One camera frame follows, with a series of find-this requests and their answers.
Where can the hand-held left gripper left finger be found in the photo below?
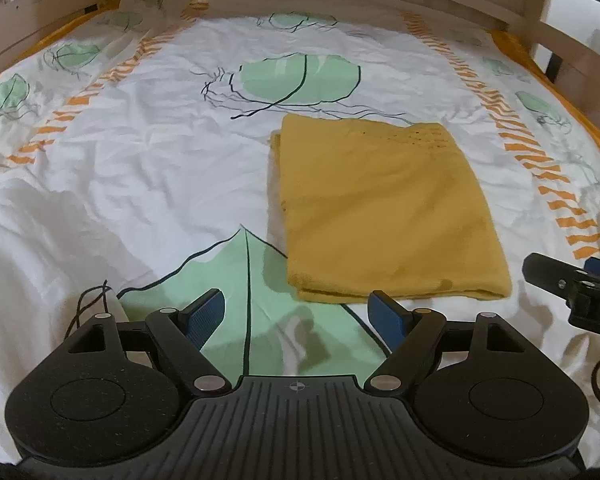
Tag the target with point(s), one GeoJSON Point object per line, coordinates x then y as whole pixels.
{"type": "Point", "coordinates": [207, 317]}

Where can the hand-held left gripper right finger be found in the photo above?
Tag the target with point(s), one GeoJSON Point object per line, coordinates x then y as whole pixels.
{"type": "Point", "coordinates": [385, 316]}

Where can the yellow knit sweater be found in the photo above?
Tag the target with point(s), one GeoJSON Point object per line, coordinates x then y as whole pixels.
{"type": "Point", "coordinates": [380, 210]}

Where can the leaf printed bed sheet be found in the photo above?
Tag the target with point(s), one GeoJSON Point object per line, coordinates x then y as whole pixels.
{"type": "Point", "coordinates": [130, 160]}

